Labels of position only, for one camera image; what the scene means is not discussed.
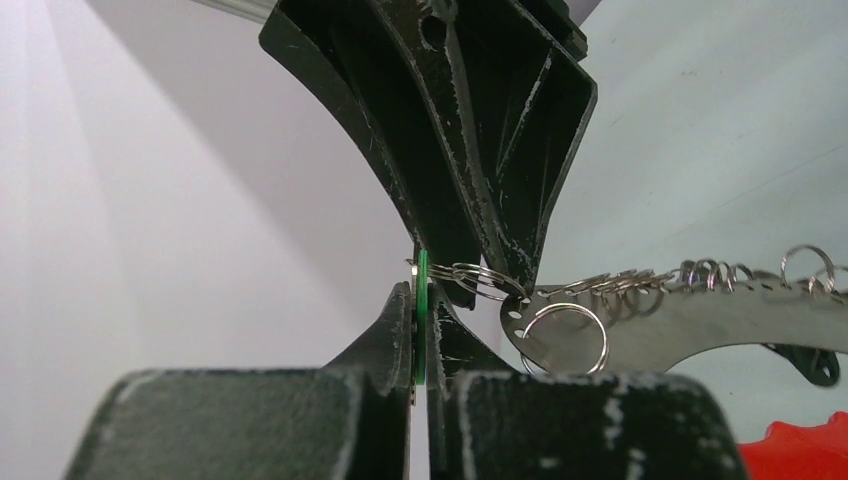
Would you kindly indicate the key with green tag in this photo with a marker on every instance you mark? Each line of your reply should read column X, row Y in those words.
column 472, row 278

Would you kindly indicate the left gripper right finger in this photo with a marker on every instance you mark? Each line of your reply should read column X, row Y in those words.
column 486, row 420

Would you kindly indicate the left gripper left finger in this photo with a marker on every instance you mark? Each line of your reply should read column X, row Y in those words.
column 349, row 419

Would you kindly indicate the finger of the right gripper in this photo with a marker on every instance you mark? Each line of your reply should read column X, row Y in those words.
column 344, row 53
column 508, row 102

